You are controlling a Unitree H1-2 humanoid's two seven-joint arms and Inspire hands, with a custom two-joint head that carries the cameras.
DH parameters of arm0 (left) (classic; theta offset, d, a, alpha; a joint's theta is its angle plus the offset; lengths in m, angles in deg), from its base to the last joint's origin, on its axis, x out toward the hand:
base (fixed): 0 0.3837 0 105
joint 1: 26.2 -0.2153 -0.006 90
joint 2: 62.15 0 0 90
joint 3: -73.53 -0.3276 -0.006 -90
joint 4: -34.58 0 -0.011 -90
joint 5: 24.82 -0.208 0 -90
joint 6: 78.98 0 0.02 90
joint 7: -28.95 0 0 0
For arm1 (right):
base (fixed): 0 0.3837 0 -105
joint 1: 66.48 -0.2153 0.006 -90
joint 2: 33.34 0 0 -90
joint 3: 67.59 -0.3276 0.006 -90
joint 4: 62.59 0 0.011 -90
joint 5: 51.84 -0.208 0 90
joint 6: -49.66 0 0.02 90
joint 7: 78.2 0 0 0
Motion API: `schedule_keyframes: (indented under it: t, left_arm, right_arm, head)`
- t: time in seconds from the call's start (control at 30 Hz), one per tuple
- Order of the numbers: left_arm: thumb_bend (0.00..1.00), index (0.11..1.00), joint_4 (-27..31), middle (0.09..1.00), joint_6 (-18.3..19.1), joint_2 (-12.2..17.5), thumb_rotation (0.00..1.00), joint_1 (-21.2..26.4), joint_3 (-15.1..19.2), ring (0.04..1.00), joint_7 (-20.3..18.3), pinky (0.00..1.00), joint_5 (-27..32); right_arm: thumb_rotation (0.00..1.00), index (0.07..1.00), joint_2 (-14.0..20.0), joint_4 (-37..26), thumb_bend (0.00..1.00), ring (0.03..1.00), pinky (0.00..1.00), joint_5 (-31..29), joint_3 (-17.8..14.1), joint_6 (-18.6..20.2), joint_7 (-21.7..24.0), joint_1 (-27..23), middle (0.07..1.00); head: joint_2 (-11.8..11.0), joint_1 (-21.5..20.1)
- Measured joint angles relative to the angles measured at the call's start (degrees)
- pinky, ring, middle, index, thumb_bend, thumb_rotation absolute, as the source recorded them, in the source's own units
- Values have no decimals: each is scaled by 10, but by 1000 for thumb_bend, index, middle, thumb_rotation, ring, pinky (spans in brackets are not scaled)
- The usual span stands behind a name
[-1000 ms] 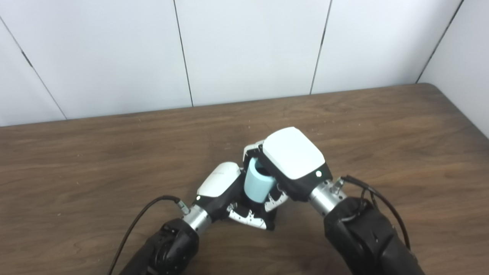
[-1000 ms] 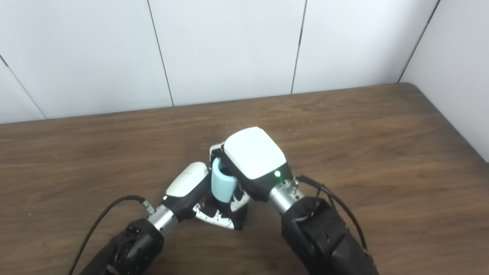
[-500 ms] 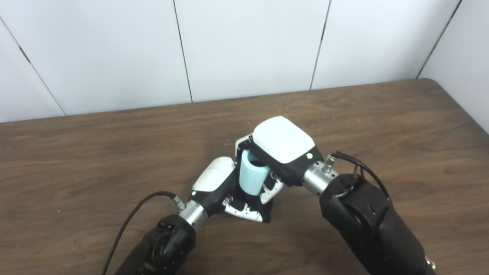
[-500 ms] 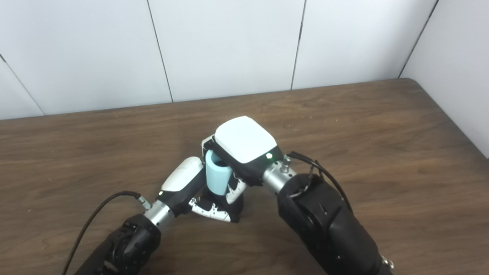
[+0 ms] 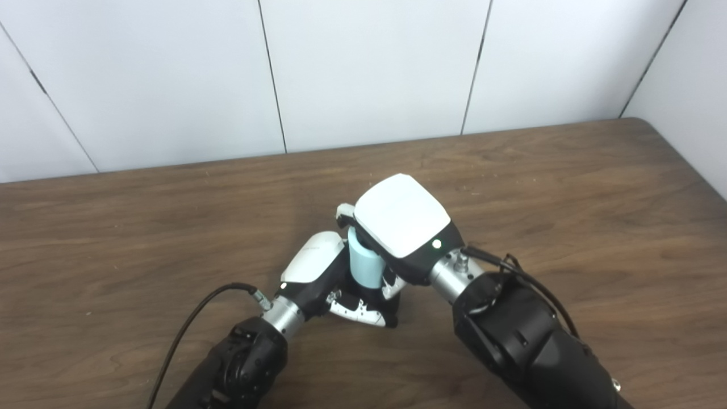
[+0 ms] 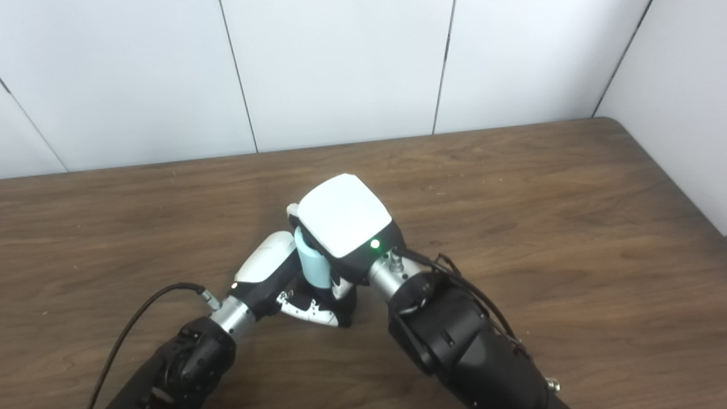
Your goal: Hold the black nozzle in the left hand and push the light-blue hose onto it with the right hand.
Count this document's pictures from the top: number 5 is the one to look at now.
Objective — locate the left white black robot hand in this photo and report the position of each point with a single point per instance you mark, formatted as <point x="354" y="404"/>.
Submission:
<point x="312" y="270"/>

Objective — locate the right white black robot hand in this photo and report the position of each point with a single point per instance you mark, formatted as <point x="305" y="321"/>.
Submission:
<point x="400" y="213"/>

